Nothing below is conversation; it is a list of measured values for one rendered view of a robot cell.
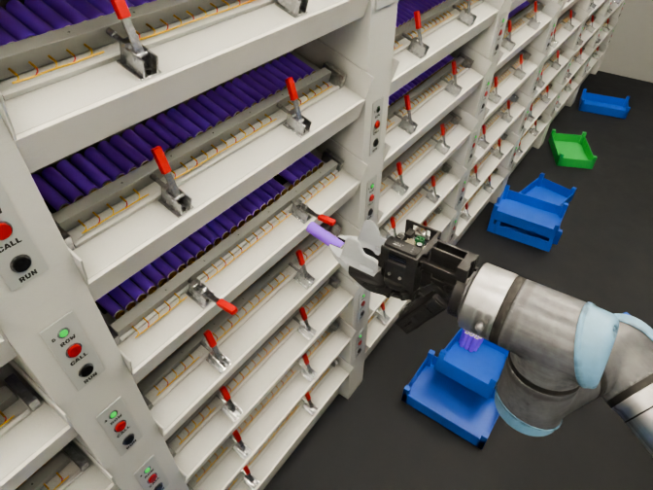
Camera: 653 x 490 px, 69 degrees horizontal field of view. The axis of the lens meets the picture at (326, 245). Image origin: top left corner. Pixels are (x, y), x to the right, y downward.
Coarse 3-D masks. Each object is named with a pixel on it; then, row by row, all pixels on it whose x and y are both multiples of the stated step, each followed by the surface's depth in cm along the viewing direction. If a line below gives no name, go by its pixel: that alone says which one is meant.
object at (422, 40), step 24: (408, 0) 117; (432, 0) 121; (456, 0) 124; (480, 0) 132; (504, 0) 131; (408, 24) 109; (432, 24) 117; (456, 24) 121; (480, 24) 126; (408, 48) 107; (432, 48) 110; (456, 48) 122; (408, 72) 102
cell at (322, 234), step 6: (312, 222) 73; (306, 228) 73; (312, 228) 72; (318, 228) 72; (324, 228) 73; (312, 234) 73; (318, 234) 72; (324, 234) 72; (330, 234) 72; (324, 240) 72; (330, 240) 71; (336, 240) 71; (342, 246) 71
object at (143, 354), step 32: (352, 160) 102; (320, 192) 99; (352, 192) 105; (288, 224) 92; (320, 224) 100; (256, 256) 86; (224, 288) 80; (160, 320) 74; (192, 320) 75; (128, 352) 70; (160, 352) 72
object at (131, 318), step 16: (320, 176) 99; (288, 192) 94; (304, 192) 97; (272, 208) 90; (256, 224) 87; (224, 240) 83; (240, 240) 85; (208, 256) 80; (192, 272) 78; (160, 288) 75; (176, 288) 76; (144, 304) 72; (160, 304) 75; (176, 304) 75; (128, 320) 70
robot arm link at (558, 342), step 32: (512, 288) 56; (544, 288) 56; (512, 320) 54; (544, 320) 53; (576, 320) 52; (608, 320) 52; (512, 352) 57; (544, 352) 53; (576, 352) 51; (608, 352) 50; (544, 384) 56; (576, 384) 56
